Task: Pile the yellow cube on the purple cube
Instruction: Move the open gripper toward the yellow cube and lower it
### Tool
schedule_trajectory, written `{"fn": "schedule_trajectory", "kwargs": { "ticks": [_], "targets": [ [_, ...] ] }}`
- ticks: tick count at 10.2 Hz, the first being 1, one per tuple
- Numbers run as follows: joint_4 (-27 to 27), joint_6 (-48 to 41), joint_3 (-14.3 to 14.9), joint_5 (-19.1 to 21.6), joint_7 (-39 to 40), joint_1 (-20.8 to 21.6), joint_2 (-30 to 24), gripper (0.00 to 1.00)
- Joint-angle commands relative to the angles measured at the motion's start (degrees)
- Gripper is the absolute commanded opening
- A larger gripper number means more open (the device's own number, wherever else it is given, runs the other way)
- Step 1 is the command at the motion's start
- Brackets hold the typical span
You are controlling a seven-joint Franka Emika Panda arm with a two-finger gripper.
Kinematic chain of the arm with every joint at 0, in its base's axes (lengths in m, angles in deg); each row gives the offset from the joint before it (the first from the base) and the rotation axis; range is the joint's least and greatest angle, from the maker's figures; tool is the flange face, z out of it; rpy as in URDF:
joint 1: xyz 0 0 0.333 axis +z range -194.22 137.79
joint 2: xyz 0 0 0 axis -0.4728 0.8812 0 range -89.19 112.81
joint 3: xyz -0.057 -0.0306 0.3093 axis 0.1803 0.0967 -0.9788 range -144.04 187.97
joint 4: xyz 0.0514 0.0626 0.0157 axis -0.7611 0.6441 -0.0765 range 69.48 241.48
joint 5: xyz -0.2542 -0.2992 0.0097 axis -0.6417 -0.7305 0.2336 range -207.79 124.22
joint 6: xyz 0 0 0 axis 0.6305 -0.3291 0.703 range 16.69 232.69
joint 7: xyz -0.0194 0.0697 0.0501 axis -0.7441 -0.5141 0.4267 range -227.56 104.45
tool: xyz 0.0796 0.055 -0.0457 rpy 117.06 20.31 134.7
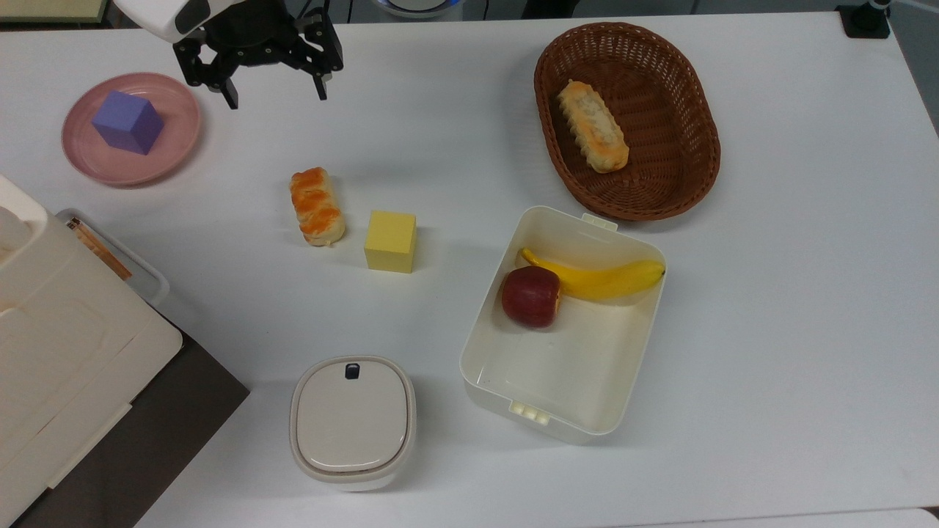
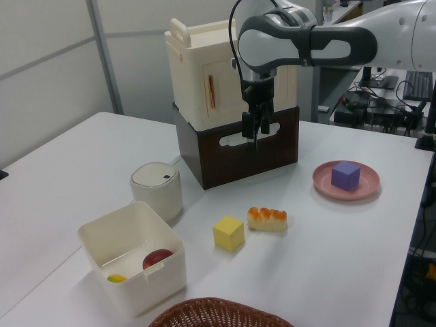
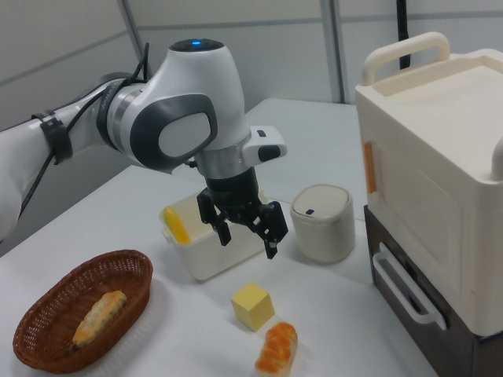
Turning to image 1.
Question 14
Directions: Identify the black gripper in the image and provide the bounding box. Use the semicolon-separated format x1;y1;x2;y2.
173;0;344;111

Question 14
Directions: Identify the yellow cube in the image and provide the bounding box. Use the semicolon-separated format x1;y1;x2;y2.
364;210;417;274

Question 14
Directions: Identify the purple cube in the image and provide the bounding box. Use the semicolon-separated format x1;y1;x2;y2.
92;90;166;156

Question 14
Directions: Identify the orange glazed bread roll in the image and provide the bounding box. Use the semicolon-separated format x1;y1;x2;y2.
290;167;346;247

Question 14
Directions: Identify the pink round plate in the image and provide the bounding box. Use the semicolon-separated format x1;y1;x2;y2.
62;73;202;187

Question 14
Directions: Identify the clear plastic tray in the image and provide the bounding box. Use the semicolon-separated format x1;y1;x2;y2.
56;208;170;307

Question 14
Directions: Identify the pale long bread roll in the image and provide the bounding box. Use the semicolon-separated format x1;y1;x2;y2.
556;79;630;175

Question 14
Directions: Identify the red apple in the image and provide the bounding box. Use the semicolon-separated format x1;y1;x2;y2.
501;265;563;329

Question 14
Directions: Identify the white appliance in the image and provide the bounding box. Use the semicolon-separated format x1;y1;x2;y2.
0;175;183;526

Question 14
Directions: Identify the white lidded square container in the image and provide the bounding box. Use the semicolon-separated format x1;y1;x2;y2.
289;356;417;491

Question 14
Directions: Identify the dark brown mat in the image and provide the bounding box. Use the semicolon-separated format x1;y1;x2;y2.
10;315;250;528

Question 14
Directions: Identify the yellow banana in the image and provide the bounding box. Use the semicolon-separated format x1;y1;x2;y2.
519;248;667;301

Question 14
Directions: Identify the white plastic lunch box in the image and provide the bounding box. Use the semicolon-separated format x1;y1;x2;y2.
460;205;667;445

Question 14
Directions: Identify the brown wicker basket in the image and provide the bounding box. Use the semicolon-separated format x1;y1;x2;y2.
534;22;721;222

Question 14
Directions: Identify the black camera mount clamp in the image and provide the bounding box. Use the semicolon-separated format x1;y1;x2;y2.
836;0;893;40

